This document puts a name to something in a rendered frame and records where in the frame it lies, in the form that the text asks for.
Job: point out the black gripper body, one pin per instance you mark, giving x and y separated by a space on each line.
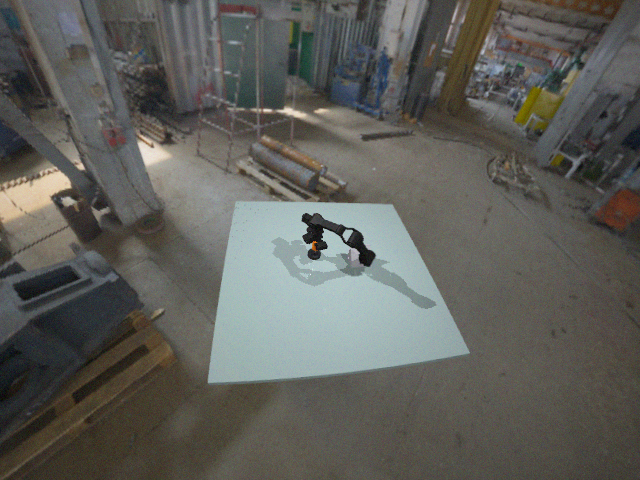
320 245

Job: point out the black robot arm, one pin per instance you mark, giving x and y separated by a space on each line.
317 222

